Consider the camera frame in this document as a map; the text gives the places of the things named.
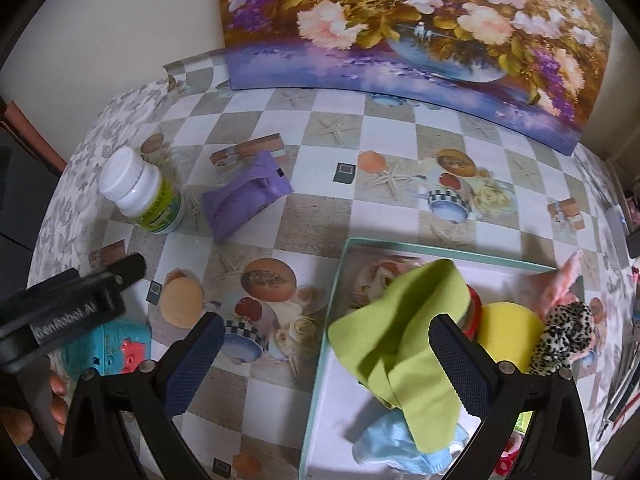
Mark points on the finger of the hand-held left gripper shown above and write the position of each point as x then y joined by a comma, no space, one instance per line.
127,267

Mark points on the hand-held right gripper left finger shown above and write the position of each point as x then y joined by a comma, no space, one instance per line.
195,360

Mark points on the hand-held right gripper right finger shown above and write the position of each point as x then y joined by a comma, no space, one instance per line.
460,360

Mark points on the yellow sponge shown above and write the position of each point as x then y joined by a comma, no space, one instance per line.
510,335

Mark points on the teal plastic box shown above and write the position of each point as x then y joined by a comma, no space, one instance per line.
100,350

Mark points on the lime green cloth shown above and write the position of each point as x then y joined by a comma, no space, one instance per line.
400,335

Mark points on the leopard print scrunchie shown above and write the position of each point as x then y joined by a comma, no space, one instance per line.
562,335

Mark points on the blue face mask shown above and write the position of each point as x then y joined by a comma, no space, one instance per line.
390,445

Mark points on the pink striped fuzzy sock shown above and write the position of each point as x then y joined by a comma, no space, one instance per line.
555,285

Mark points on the white tray with teal rim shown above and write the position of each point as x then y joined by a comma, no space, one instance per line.
340,410

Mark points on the purple tissue packet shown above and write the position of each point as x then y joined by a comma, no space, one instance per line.
240,200

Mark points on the person's left hand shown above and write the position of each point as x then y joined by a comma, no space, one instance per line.
60,405

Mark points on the white pill bottle green label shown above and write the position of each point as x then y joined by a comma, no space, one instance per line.
145,195

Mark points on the dark cabinet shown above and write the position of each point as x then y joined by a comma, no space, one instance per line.
20,200

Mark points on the checkered printed tablecloth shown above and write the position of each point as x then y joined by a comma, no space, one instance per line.
310,200

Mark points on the black power adapter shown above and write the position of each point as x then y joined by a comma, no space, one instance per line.
635,245

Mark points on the flower painting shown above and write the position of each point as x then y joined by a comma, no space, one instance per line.
400,10

